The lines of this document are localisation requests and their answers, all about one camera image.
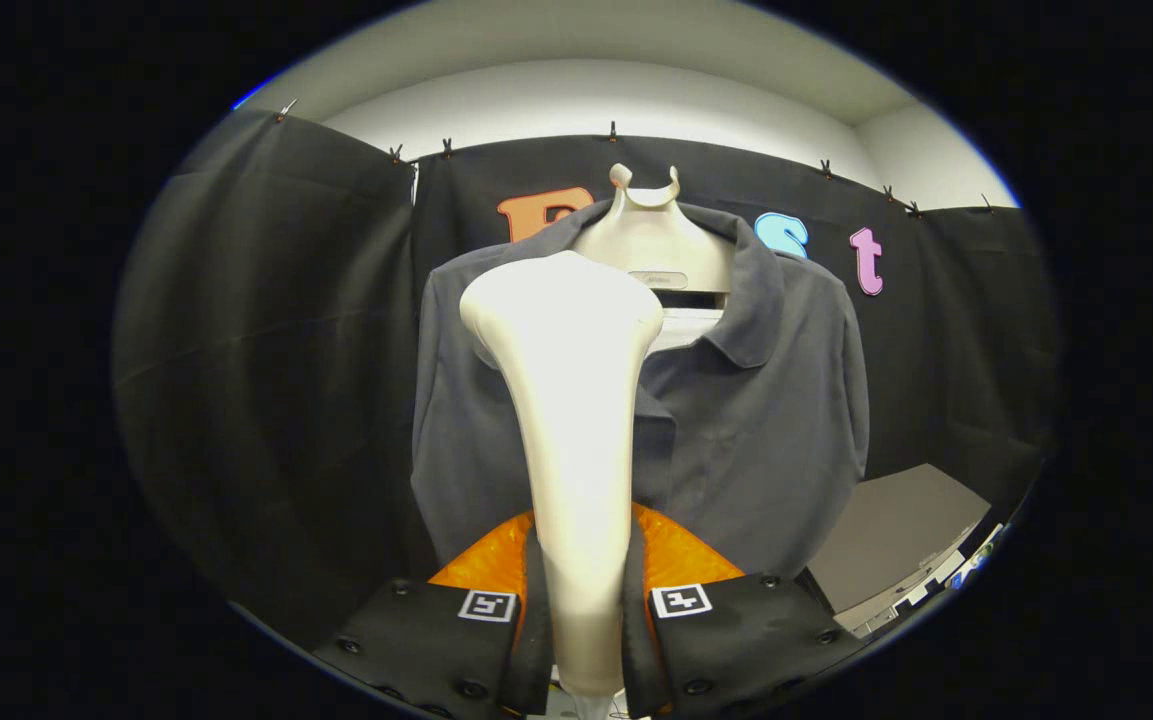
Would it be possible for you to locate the black backdrop cloth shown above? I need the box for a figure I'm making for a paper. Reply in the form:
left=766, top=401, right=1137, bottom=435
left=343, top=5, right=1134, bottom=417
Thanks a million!
left=111, top=105, right=1057, bottom=651

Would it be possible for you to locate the white garment hanger stand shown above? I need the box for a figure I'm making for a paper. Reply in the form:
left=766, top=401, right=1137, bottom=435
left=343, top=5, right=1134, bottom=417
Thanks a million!
left=568, top=163, right=737, bottom=351

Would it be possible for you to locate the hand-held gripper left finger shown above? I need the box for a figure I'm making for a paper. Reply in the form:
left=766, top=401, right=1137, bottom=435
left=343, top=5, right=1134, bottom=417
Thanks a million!
left=311, top=508, right=555, bottom=719

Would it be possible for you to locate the grey cabinet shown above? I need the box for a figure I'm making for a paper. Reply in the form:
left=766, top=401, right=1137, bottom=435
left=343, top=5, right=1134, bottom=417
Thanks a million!
left=801, top=462, right=994, bottom=636

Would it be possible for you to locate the dark grey collared shirt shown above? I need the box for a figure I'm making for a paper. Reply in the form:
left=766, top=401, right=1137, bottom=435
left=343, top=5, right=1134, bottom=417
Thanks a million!
left=411, top=200, right=872, bottom=581

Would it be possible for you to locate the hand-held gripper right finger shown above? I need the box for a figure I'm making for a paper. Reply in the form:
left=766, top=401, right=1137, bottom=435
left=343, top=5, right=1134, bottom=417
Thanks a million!
left=621, top=500, right=867, bottom=719

